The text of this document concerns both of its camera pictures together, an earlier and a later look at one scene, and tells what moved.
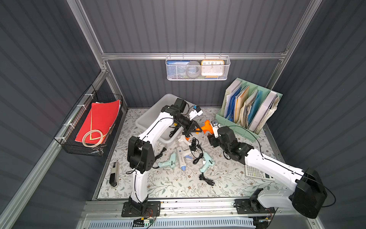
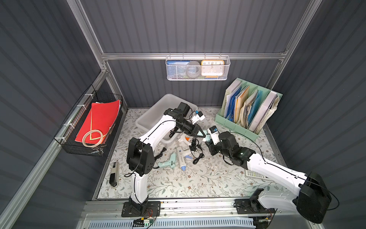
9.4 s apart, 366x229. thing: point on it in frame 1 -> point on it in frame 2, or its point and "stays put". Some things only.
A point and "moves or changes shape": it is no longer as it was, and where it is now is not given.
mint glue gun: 208,162 moves or changes shape
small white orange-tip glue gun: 185,142 stays put
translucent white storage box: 171,134 stays put
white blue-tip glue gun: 182,155 stays put
